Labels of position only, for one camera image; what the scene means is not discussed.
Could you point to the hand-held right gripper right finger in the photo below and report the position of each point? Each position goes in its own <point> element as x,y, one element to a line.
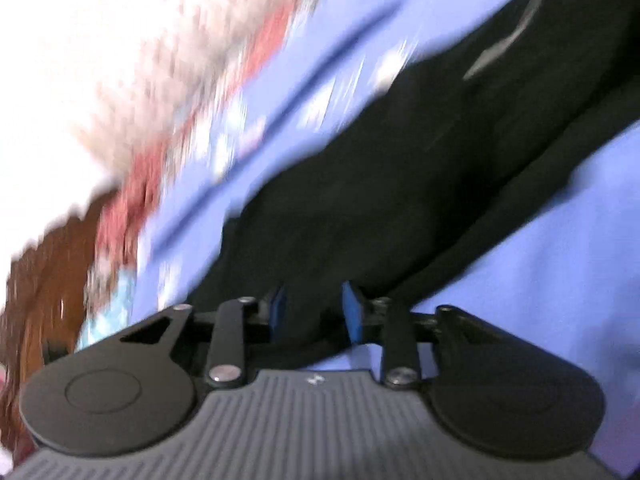
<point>352,312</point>

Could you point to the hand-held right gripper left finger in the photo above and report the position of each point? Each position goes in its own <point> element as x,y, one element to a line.
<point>278,312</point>

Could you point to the teal patterned cloth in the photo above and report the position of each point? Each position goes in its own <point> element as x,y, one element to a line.
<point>107,310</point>

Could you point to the blue printed bedsheet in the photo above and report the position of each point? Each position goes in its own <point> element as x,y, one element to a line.
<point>550,260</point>

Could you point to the red floral patchwork quilt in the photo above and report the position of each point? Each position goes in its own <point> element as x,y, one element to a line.
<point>150,175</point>

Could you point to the carved wooden headboard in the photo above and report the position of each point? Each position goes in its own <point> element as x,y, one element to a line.
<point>45,280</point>

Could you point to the beige leaf print curtain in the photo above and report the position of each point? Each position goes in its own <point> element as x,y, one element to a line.
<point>175,60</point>

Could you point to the black pants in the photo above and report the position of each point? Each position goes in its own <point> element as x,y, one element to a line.
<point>400,185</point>

